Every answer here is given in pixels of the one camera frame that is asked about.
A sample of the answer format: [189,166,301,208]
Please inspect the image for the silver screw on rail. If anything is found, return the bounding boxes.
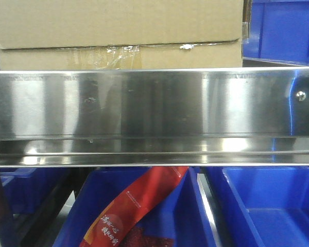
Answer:
[295,91,307,102]

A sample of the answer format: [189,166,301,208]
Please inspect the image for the blue bin lower left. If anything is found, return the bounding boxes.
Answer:
[0,168,69,214]

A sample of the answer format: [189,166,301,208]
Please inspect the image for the blue bin lower right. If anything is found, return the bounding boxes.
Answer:
[205,166,309,247]

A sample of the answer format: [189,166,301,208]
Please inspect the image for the blue bin lower middle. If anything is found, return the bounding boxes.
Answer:
[53,167,216,246]

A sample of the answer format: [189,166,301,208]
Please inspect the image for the brown cardboard carton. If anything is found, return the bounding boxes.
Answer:
[0,1,243,70]

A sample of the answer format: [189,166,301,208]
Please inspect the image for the blue bin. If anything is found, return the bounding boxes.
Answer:
[53,167,216,246]
[0,168,69,214]
[205,166,309,247]
[243,1,309,63]

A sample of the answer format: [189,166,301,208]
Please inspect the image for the dark shelf upright post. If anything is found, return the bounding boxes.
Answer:
[0,167,23,247]

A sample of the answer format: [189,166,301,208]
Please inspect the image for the red snack bag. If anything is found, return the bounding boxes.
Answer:
[79,166,188,246]

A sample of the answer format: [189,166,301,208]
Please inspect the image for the blue bin upper right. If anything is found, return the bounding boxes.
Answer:
[243,1,309,63]

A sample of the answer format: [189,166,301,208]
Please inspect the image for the stainless steel shelf rail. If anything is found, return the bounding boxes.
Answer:
[0,67,309,168]

